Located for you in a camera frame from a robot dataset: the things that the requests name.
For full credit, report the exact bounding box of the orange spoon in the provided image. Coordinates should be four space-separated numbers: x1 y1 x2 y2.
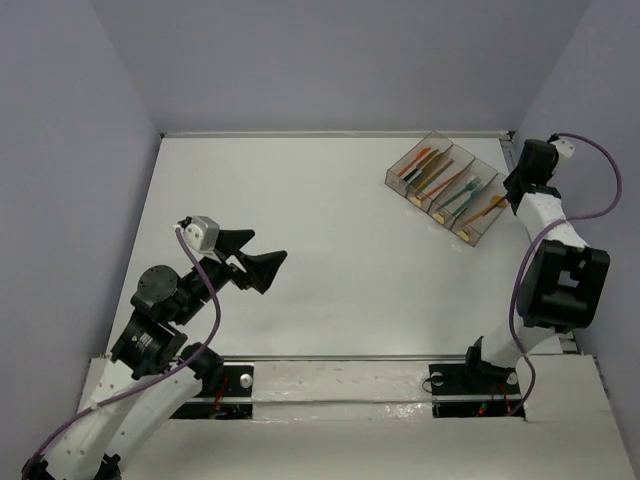
465 196 506 224

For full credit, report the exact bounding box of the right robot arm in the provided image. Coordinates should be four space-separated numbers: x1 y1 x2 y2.
460 133 610 392

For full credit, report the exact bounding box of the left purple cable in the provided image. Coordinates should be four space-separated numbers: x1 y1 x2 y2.
19 227 222 476

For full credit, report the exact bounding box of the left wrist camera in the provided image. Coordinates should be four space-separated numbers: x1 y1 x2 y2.
175 216 221 261

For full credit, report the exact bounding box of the teal fork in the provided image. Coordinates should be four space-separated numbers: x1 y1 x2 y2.
442 177 481 207
452 185 485 217

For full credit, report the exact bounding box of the orange-red chopstick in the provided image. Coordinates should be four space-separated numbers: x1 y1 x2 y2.
423 169 464 200

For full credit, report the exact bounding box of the gold knife dark handle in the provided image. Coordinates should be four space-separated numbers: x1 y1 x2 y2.
403 150 440 183

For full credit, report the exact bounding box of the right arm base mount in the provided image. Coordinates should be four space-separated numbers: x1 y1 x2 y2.
421 363 521 419

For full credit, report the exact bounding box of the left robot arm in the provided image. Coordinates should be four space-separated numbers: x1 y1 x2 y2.
21 216 287 479

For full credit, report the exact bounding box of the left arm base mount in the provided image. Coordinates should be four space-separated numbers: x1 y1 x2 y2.
171 362 254 420

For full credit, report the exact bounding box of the clear compartment organizer box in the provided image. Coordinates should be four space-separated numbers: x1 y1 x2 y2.
385 132 508 247

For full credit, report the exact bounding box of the orange plastic knife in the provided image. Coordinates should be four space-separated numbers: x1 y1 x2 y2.
398 147 431 177

